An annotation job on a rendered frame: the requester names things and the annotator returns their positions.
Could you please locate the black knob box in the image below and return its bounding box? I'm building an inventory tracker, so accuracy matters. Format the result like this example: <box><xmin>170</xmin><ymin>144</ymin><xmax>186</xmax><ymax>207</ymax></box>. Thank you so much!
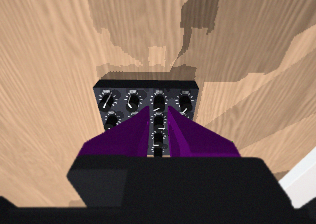
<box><xmin>93</xmin><ymin>79</ymin><xmax>199</xmax><ymax>157</ymax></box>

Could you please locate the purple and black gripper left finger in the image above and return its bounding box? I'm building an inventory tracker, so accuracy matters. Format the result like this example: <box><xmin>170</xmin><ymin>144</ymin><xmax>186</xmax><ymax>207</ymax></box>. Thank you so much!
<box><xmin>76</xmin><ymin>106</ymin><xmax>150</xmax><ymax>157</ymax></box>

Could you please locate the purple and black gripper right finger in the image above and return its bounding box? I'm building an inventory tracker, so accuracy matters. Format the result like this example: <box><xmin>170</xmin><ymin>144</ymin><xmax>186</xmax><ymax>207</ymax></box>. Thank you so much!
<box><xmin>167</xmin><ymin>106</ymin><xmax>241</xmax><ymax>157</ymax></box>

